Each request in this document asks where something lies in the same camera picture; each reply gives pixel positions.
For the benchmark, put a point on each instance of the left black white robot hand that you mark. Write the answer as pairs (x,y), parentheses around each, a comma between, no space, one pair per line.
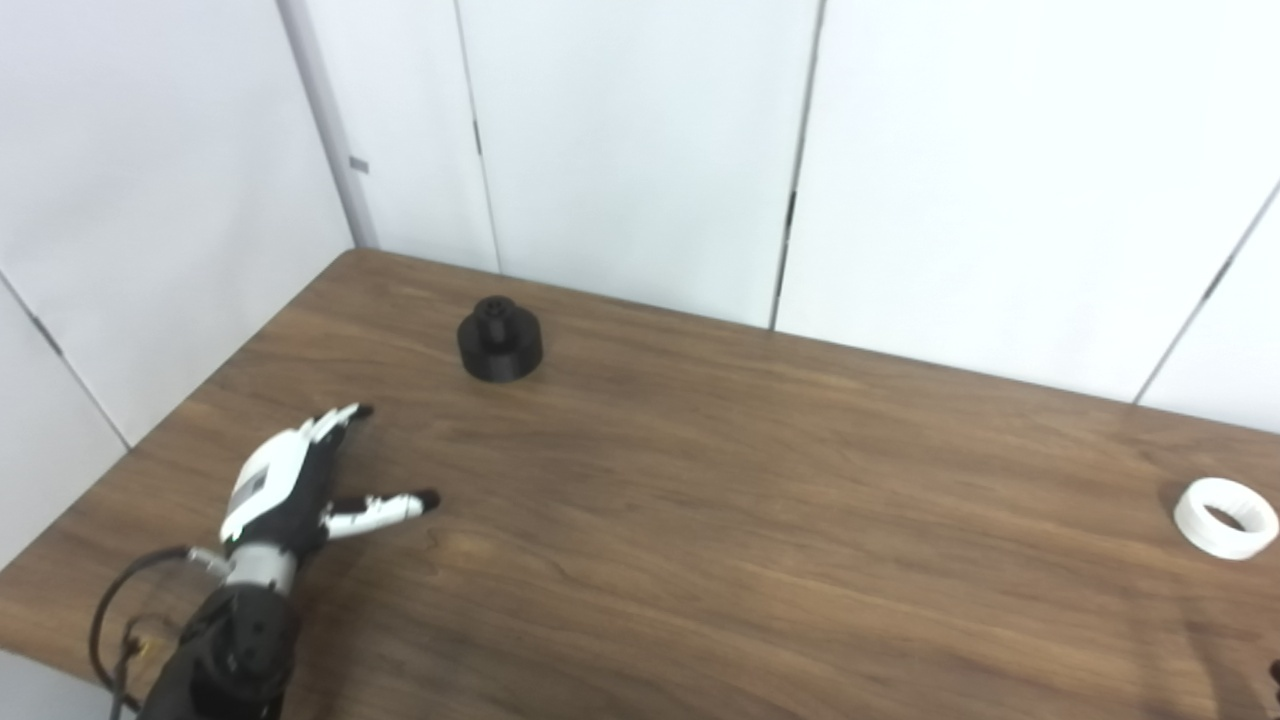
(265,480)

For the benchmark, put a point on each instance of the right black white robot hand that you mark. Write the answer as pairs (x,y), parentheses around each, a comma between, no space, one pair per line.
(1276,680)

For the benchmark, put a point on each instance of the round black stepped part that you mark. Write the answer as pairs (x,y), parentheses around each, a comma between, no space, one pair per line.
(500,350)

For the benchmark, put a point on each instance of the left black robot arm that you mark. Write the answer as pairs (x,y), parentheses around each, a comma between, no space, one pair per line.
(235,650)

